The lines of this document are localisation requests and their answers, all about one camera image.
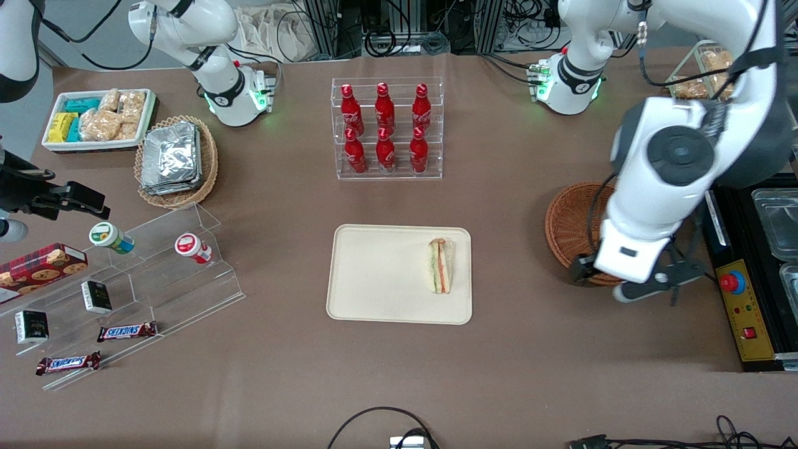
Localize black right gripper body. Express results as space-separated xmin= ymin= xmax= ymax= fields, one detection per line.
xmin=0 ymin=148 xmax=58 ymax=216

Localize sandwich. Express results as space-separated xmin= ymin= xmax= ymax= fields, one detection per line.
xmin=428 ymin=238 xmax=456 ymax=295

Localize brown wicker basket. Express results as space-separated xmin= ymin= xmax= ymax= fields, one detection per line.
xmin=544 ymin=181 xmax=618 ymax=286

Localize light wicker basket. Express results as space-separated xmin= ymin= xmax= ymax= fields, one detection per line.
xmin=134 ymin=115 xmax=219 ymax=210

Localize cream plastic tray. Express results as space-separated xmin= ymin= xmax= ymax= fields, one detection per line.
xmin=326 ymin=224 xmax=473 ymax=326

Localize green lidded cup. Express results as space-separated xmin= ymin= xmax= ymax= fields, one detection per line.
xmin=89 ymin=221 xmax=135 ymax=255

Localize yellow snack pack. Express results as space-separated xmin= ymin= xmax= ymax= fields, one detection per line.
xmin=48 ymin=112 xmax=79 ymax=143

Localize black sealing machine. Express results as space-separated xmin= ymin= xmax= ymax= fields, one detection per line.
xmin=701 ymin=175 xmax=798 ymax=373

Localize red tartan cookie box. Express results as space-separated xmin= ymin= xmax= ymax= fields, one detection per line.
xmin=0 ymin=243 xmax=89 ymax=305

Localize dark green small box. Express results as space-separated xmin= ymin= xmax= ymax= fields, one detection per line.
xmin=81 ymin=280 xmax=113 ymax=314
xmin=14 ymin=309 xmax=49 ymax=345

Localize silver foil packet stack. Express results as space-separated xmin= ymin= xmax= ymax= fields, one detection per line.
xmin=140 ymin=122 xmax=204 ymax=196

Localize clear plastic container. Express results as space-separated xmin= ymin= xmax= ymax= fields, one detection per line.
xmin=751 ymin=188 xmax=798 ymax=261
xmin=779 ymin=263 xmax=798 ymax=312

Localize white plastic bin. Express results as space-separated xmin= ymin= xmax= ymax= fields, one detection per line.
xmin=42 ymin=89 xmax=156 ymax=153

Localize red lidded cup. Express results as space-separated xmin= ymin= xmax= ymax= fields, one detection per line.
xmin=175 ymin=233 xmax=213 ymax=264

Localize clear acrylic tiered stand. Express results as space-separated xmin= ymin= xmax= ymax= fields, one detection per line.
xmin=0 ymin=201 xmax=246 ymax=392

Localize Snickers chocolate bar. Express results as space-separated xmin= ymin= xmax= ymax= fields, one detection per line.
xmin=97 ymin=321 xmax=158 ymax=343
xmin=36 ymin=351 xmax=102 ymax=376

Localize bag of fried snacks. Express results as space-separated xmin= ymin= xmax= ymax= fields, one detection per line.
xmin=673 ymin=78 xmax=709 ymax=99
xmin=701 ymin=50 xmax=734 ymax=73

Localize red cola bottle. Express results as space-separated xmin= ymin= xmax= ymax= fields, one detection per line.
xmin=344 ymin=128 xmax=368 ymax=174
xmin=412 ymin=83 xmax=433 ymax=132
xmin=375 ymin=127 xmax=397 ymax=173
xmin=340 ymin=84 xmax=365 ymax=135
xmin=375 ymin=82 xmax=396 ymax=133
xmin=409 ymin=127 xmax=430 ymax=173

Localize clear acrylic bottle rack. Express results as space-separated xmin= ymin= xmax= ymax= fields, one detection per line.
xmin=330 ymin=77 xmax=445 ymax=181

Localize white cloth bag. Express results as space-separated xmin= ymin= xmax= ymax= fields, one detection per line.
xmin=234 ymin=5 xmax=319 ymax=63

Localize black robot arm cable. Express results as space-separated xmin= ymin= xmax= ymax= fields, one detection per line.
xmin=37 ymin=0 xmax=156 ymax=70

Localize black cable with connector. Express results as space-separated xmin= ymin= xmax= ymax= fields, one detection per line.
xmin=567 ymin=415 xmax=798 ymax=449

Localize white wire rack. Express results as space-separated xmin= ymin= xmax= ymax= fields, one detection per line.
xmin=664 ymin=39 xmax=749 ymax=100

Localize black looped cable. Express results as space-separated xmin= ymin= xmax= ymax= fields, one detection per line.
xmin=327 ymin=407 xmax=440 ymax=449

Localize coiled grey cables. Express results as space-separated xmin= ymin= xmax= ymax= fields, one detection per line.
xmin=365 ymin=25 xmax=451 ymax=58

